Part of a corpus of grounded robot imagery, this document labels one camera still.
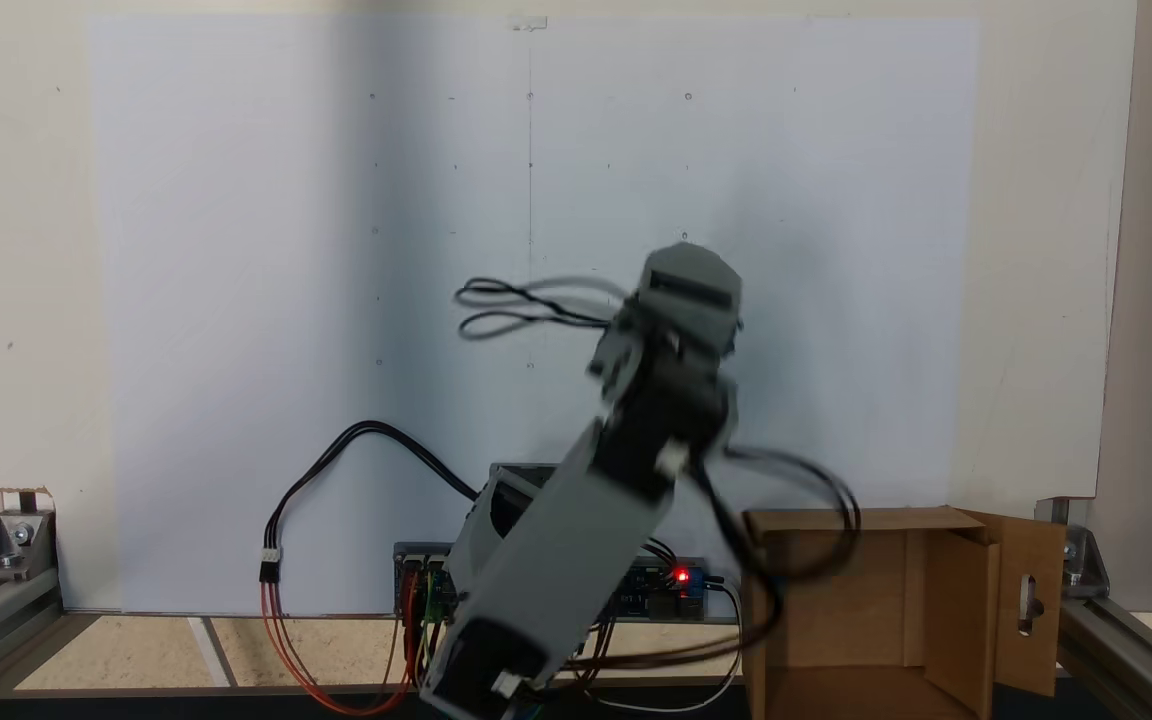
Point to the blue circuit board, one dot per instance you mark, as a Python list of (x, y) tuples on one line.
[(686, 597)]

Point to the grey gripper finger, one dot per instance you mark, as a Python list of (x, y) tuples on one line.
[(686, 260)]

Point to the large white paper sheet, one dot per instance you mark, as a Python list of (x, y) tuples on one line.
[(236, 300)]

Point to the metal corner bracket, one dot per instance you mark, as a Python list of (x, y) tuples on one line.
[(1076, 560), (16, 540)]

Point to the clear tape piece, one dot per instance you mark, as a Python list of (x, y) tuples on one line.
[(529, 23)]

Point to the open cardboard box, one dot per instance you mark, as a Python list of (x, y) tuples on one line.
[(886, 600)]

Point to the small motor controller board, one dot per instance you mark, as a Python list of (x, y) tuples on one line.
[(416, 560)]

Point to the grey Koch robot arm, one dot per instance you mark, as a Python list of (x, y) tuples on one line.
[(556, 560)]

